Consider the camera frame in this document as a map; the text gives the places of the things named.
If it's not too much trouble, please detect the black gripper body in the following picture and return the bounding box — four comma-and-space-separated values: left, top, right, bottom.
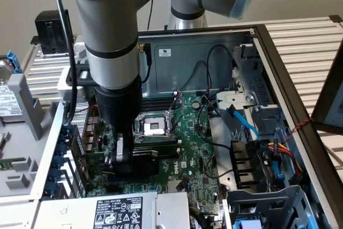
93, 76, 143, 134

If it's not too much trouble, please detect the green GPU with black fan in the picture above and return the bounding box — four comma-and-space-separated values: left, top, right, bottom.
77, 147, 162, 180

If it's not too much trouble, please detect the thin metal locking lever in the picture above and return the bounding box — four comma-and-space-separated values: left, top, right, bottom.
133, 132, 174, 139

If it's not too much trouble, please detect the CPU socket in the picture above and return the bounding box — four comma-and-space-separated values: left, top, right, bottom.
133, 112, 175, 144

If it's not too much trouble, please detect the black RAM slot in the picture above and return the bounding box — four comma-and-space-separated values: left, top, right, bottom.
133, 142, 182, 151
140, 103, 175, 114
141, 96, 177, 106

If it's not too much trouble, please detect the metal socket cover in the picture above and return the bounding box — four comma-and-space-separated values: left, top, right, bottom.
167, 92, 186, 122

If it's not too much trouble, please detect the green Dell motherboard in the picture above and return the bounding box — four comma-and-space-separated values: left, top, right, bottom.
87, 92, 223, 213

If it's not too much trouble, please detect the silver chipset heat sink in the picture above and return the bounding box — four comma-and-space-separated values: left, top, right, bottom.
167, 180, 188, 194

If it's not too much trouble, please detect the grey power supply unit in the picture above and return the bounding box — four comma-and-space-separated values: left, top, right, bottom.
32, 191, 191, 229

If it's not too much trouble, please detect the open metal PC case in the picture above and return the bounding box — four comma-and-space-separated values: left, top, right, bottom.
28, 24, 343, 229

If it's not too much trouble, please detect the grey parts rack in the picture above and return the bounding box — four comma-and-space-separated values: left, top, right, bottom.
0, 72, 66, 205

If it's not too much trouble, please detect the black plastic box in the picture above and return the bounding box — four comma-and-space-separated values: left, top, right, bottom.
30, 10, 75, 56

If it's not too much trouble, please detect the hard disk with label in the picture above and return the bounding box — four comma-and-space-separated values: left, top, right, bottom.
0, 56, 25, 124

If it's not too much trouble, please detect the green bare RAM stick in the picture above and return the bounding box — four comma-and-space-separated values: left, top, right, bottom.
0, 157, 29, 171

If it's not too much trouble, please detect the blue plastic disk carrier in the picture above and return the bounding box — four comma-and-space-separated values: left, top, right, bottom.
6, 49, 37, 112

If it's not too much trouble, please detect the black plastic fan shroud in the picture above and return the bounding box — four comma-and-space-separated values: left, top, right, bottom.
229, 139, 272, 191

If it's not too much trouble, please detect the CPU chip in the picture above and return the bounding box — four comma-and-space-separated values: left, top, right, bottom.
0, 131, 12, 159

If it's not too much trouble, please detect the metal disk bay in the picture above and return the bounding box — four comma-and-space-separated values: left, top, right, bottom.
215, 43, 285, 138

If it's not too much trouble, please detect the blue plastic disk tray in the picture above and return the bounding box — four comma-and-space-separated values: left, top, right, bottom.
232, 218, 263, 229

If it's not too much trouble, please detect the blue plastic clip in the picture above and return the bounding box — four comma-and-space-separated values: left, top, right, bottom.
272, 159, 286, 184

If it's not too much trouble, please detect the grey perforated drive cage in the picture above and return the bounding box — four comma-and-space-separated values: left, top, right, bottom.
223, 185, 316, 229

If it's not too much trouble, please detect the black flat panel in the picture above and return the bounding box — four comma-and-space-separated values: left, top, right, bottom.
311, 48, 343, 135

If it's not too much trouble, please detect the black table end cap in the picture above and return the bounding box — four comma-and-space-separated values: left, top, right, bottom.
329, 14, 343, 30

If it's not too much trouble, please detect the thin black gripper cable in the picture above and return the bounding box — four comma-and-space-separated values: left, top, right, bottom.
138, 0, 155, 84

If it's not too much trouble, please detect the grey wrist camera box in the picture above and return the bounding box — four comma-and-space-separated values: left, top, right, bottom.
56, 63, 98, 98

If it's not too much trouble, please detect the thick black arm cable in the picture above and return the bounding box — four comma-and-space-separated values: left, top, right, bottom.
53, 0, 79, 127

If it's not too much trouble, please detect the black wire plug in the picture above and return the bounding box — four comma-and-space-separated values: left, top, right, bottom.
175, 176, 190, 193

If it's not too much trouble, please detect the black wire over motherboard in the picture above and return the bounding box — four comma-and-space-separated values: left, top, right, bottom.
198, 124, 234, 151

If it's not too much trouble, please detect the black looped wire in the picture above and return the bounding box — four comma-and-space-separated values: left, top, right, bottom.
176, 61, 213, 92
206, 44, 234, 92

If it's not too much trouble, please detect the blue flat SATA wire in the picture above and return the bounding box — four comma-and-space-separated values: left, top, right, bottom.
226, 106, 265, 146

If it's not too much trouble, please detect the yellow red power wire bundle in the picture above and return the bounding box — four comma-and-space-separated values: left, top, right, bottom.
267, 139, 305, 184

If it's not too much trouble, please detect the red black twisted wire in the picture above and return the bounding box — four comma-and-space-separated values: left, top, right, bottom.
283, 117, 315, 144

